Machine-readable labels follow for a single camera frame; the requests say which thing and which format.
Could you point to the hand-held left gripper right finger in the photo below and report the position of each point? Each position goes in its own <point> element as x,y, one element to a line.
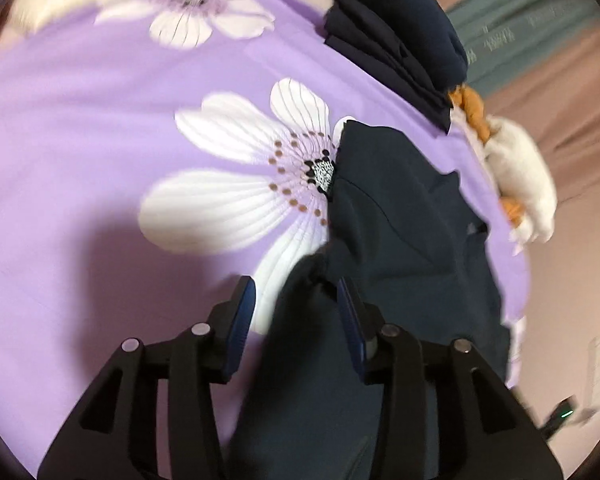
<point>351,320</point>

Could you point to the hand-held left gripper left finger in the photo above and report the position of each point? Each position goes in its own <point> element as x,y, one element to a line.
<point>241,320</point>

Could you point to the dark teal large garment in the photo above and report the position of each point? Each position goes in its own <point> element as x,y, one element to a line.
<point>405,210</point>

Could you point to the folded navy clothes stack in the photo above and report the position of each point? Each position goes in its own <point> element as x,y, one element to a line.
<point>395,30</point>

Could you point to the purple floral bed sheet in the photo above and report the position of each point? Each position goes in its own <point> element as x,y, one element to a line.
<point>80,160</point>

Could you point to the white and orange plush toy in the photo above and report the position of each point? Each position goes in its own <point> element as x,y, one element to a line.
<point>520,165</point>

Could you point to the grey-green printed cushion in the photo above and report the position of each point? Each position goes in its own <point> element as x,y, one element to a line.
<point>525,25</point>

